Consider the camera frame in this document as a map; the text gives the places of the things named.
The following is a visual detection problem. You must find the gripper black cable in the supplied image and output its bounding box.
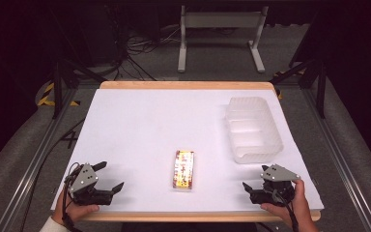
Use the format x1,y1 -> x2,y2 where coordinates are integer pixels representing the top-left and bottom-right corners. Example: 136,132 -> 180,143
271,188 -> 301,230
61,161 -> 82,232

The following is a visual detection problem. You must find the black floor cable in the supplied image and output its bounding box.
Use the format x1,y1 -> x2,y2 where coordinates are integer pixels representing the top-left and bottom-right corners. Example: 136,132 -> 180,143
18,117 -> 87,232

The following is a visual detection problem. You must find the bundle of floor cables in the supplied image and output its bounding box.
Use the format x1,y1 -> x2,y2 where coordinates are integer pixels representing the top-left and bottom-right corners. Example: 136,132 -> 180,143
107,5 -> 182,82

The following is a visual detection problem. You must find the translucent plastic container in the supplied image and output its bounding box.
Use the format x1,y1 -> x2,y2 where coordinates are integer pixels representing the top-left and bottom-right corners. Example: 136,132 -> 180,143
224,96 -> 285,165

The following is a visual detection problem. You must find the person's right hand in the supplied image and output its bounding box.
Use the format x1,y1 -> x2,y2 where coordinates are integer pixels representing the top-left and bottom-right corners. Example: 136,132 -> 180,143
259,179 -> 321,232

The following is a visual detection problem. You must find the person's left hand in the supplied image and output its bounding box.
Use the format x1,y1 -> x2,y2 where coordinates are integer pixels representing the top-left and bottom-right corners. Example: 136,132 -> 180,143
51,189 -> 100,227

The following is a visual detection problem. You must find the black metal stand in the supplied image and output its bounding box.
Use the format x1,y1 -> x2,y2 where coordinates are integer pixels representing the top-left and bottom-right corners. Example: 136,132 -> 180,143
51,58 -> 108,121
270,58 -> 328,120

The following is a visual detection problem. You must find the yellow and black floor tape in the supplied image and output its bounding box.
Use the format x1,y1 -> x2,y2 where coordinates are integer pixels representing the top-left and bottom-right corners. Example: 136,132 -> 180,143
273,70 -> 304,101
37,82 -> 81,107

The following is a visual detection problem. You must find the aluminium rail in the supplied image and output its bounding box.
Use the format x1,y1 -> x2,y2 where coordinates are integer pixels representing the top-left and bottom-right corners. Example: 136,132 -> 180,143
301,88 -> 371,232
0,88 -> 79,232

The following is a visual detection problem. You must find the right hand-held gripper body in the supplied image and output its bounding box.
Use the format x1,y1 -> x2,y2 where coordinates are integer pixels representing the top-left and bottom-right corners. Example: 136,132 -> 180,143
250,163 -> 301,205

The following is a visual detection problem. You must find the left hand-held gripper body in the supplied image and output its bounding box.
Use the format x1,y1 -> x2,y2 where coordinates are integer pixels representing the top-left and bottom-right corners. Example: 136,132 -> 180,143
65,162 -> 115,207

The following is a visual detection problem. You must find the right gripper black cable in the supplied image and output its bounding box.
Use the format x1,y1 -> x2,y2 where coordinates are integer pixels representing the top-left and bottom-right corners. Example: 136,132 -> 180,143
271,188 -> 301,230

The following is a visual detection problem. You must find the white table sheet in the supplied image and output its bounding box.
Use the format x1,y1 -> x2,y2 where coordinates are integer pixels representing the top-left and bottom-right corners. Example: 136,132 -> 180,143
50,88 -> 325,213

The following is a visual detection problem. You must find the yellow and red snack packet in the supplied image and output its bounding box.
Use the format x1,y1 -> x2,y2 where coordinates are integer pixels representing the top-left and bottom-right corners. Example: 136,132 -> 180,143
172,149 -> 195,190

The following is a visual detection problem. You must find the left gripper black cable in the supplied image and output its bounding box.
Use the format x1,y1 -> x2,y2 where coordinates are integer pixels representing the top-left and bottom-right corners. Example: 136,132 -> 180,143
61,161 -> 82,232

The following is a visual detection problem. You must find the white metal stand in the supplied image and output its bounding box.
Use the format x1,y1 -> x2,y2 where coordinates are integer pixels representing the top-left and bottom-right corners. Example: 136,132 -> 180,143
177,5 -> 270,73

